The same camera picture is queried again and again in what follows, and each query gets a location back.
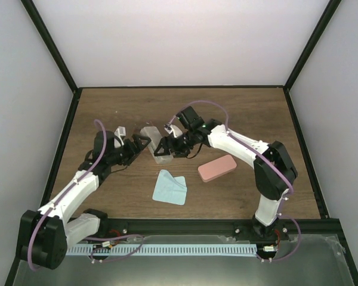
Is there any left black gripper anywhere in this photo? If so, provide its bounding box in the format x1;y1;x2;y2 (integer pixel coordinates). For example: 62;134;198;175
109;135;152;166

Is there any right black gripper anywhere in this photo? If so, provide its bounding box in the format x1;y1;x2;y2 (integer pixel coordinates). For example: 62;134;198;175
155;129;197;158

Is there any grey glasses case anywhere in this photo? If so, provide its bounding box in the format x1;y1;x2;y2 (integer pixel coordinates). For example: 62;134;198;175
140;126;173;164

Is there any blue cleaning cloth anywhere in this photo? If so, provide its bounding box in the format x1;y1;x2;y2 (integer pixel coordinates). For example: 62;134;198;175
152;170;187;206

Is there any pink glasses case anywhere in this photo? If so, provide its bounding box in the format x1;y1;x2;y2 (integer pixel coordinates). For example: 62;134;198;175
197;155;237;182

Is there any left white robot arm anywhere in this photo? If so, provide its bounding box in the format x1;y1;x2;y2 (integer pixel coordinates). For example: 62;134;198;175
16;129;151;269

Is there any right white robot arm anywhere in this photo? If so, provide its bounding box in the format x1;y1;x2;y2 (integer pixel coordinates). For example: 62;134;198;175
153;106;298;240

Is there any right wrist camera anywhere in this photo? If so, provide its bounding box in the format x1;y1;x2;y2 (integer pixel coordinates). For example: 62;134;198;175
164;123;183;138

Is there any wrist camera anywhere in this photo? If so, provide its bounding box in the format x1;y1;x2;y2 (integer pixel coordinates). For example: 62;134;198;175
164;123;183;138
114;126;126;148

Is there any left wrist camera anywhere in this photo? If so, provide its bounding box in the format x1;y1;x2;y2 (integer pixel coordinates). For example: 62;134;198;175
114;126;126;148

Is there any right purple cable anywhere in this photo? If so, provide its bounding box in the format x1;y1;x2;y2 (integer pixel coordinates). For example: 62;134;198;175
166;100;302;265

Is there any black aluminium frame rail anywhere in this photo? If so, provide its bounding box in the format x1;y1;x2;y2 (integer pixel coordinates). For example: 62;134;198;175
90;219;344;241

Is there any blue slotted cable duct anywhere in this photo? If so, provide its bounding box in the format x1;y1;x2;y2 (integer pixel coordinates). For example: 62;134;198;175
66;244;257;257

